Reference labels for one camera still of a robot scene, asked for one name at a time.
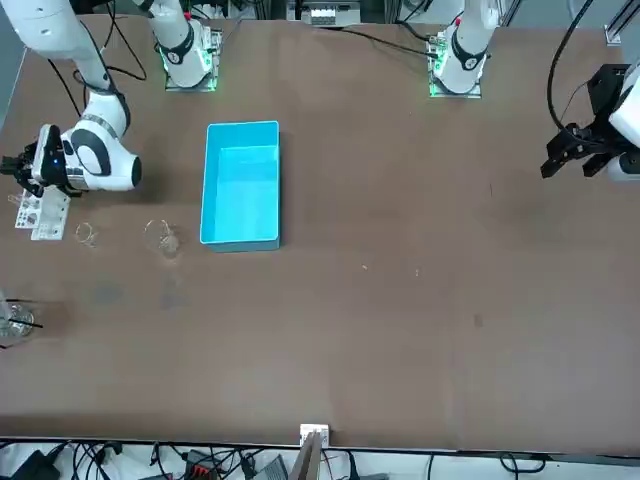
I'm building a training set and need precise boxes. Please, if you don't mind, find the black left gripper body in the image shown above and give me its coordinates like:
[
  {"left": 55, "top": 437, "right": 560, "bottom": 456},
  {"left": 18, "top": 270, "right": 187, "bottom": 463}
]
[{"left": 559, "top": 63, "right": 632, "bottom": 156}]

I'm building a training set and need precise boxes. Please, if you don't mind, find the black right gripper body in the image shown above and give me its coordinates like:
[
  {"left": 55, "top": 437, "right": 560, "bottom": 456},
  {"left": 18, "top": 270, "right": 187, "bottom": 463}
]
[{"left": 22, "top": 141, "right": 37, "bottom": 187}]

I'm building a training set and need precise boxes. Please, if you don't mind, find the white test tube rack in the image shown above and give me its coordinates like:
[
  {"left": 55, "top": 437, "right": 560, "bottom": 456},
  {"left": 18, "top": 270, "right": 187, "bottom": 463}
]
[{"left": 13, "top": 187, "right": 71, "bottom": 242}]

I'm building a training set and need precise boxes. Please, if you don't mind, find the small glass beaker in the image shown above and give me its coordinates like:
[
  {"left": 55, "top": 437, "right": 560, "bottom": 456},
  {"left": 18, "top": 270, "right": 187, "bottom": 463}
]
[{"left": 74, "top": 222, "right": 100, "bottom": 250}]

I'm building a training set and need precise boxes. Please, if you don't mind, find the large glass beaker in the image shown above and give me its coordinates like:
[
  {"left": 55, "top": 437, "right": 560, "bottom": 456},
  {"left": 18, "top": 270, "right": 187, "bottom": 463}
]
[{"left": 143, "top": 218, "right": 181, "bottom": 260}]

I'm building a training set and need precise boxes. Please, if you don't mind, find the blue plastic bin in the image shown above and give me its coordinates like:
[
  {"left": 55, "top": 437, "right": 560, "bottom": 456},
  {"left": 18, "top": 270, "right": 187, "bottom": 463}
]
[{"left": 198, "top": 119, "right": 281, "bottom": 253}]

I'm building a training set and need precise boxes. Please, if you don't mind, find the white power strip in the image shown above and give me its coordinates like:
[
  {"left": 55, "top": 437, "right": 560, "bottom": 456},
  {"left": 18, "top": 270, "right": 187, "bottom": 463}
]
[{"left": 308, "top": 3, "right": 338, "bottom": 27}]

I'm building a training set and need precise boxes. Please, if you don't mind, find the black power brick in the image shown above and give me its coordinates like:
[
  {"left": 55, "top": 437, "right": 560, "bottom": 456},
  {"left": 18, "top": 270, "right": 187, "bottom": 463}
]
[{"left": 13, "top": 449, "right": 62, "bottom": 480}]

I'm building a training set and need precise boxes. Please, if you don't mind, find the black red power connector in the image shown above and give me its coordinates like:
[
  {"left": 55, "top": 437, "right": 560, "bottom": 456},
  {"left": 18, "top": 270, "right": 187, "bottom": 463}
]
[{"left": 187, "top": 449, "right": 224, "bottom": 479}]

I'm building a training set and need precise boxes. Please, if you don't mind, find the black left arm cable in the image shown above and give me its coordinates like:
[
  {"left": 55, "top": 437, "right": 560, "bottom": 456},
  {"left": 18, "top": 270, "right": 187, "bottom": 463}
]
[{"left": 546, "top": 0, "right": 599, "bottom": 132}]

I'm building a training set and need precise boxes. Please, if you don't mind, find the aluminium corner rail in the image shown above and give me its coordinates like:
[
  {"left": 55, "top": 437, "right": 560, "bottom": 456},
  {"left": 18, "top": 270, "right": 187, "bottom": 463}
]
[{"left": 603, "top": 0, "right": 632, "bottom": 47}]

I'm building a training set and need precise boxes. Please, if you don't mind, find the black base cable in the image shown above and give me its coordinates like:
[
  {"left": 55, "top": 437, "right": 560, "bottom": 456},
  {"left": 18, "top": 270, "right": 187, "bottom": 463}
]
[{"left": 319, "top": 24, "right": 436, "bottom": 56}]

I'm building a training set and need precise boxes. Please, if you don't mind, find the aluminium profile post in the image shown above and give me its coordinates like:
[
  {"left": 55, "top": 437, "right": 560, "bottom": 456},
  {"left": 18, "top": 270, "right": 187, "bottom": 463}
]
[{"left": 292, "top": 423, "right": 331, "bottom": 480}]

